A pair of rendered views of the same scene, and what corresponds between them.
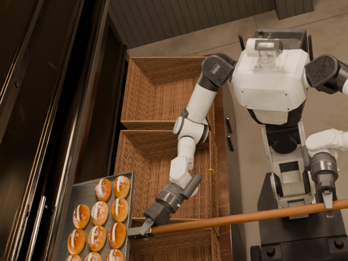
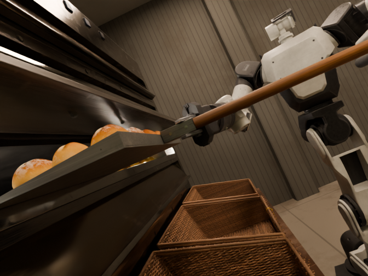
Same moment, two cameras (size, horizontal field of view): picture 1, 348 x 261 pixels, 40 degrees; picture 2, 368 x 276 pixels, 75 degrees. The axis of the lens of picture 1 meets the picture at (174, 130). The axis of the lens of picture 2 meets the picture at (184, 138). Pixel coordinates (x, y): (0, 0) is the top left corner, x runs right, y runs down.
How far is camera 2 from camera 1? 155 cm
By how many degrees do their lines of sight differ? 50
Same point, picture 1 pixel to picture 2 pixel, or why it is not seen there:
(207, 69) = (239, 70)
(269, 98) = (299, 55)
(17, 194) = not seen: hidden behind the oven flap
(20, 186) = not seen: hidden behind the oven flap
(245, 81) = (272, 53)
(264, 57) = (283, 31)
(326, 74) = (343, 10)
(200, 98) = (238, 91)
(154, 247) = not seen: outside the picture
